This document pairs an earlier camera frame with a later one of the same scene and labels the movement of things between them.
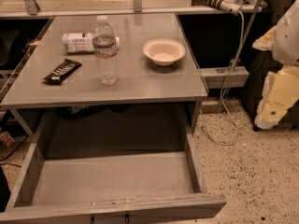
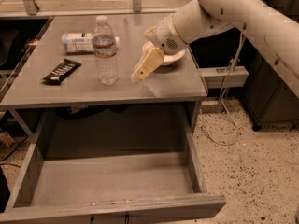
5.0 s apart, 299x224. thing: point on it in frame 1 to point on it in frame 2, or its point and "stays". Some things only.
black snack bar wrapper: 67,67 stays
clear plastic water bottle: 105,47 stays
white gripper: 287,42 to 164,35
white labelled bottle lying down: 80,42 stays
